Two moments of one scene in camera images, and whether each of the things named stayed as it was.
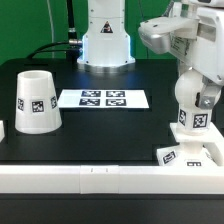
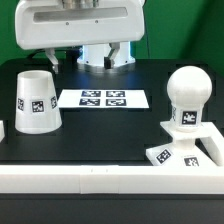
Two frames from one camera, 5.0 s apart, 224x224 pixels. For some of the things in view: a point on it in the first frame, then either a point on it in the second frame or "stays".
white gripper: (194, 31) to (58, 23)
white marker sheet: (104, 99) stays
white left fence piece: (2, 130) stays
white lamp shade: (37, 109) stays
